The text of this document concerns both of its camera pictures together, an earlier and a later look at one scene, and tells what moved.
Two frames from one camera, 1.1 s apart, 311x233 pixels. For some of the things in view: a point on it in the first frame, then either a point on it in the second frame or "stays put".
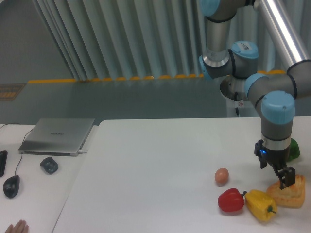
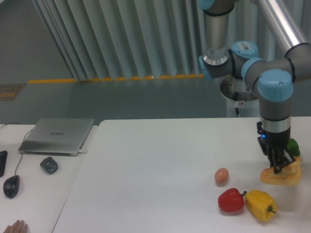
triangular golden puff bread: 292,196 → 290,175
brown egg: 221,175 stays put
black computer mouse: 11,186 stays put
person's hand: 20,227 stays put
